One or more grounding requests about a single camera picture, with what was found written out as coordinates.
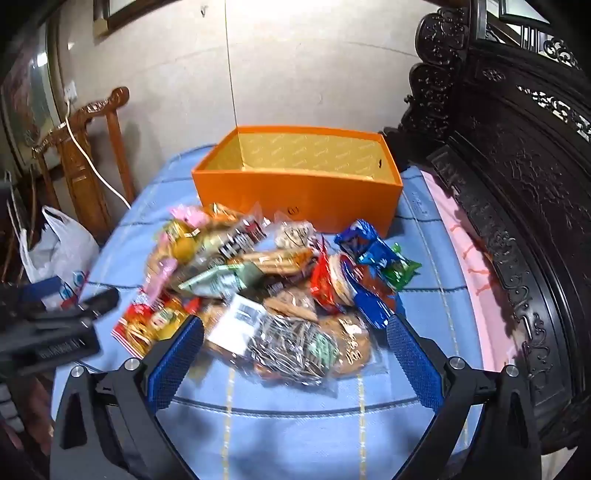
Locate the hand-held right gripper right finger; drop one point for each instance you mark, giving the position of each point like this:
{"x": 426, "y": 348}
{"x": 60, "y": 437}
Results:
{"x": 411, "y": 364}

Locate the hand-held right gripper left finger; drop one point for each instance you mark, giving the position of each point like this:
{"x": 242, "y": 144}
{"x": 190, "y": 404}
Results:
{"x": 178, "y": 364}

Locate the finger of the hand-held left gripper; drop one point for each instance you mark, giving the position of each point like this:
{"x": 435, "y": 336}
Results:
{"x": 99, "y": 302}

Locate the blue snack packet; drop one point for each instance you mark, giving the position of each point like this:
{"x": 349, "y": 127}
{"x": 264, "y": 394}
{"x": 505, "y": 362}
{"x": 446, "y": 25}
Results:
{"x": 369, "y": 304}

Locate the pile of assorted snacks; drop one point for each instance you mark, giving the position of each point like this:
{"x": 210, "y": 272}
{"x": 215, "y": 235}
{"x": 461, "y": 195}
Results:
{"x": 277, "y": 332}

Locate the black white snack packet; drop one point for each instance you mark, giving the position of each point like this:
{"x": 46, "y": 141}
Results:
{"x": 240, "y": 240}

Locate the orange cardboard box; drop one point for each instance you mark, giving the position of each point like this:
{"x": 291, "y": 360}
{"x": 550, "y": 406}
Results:
{"x": 300, "y": 198}

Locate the white plastic bag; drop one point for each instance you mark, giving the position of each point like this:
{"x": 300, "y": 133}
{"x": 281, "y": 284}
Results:
{"x": 60, "y": 249}

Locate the green snack packet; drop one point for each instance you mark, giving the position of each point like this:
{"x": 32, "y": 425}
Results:
{"x": 401, "y": 272}

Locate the pink bed sheet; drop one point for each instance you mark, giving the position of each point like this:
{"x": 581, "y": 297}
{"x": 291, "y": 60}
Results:
{"x": 466, "y": 258}

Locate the brown wooden chair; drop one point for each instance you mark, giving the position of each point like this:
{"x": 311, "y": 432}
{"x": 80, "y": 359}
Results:
{"x": 78, "y": 175}

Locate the dark carved wooden headboard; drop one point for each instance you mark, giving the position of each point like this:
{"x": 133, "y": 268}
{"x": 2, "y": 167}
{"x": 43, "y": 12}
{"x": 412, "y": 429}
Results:
{"x": 521, "y": 184}

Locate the large framed picture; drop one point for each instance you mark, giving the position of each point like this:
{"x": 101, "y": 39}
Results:
{"x": 27, "y": 101}

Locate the white wall socket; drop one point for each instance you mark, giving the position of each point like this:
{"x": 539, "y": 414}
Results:
{"x": 70, "y": 90}

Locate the dark framed wall picture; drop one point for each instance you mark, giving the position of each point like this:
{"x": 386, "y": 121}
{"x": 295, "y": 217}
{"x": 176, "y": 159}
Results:
{"x": 111, "y": 14}

